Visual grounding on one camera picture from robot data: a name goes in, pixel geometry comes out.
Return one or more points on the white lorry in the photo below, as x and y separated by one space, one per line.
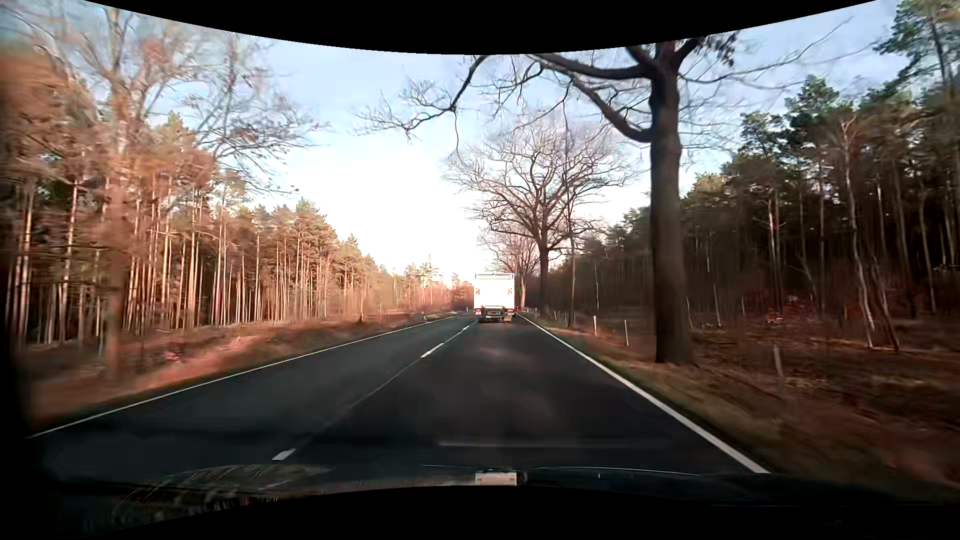
494 294

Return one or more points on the small bare tree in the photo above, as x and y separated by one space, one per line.
520 277

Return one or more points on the bare branching tree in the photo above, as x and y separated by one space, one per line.
543 262

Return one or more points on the dark grey asphalt road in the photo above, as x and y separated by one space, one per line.
480 397

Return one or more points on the row of marker posts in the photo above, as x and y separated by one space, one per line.
626 331

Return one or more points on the large bare tree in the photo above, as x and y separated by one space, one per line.
667 247

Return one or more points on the road markings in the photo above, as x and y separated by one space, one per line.
660 403

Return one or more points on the car's own bonnet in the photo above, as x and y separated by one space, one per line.
420 487

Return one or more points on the brown grass verge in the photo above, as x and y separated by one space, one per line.
172 360

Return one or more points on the dark pine wood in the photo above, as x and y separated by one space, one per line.
825 225

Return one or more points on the bare tree with blurred trunk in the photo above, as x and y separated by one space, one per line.
116 247

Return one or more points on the brown leaf-strewn verge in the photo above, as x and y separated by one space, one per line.
825 405

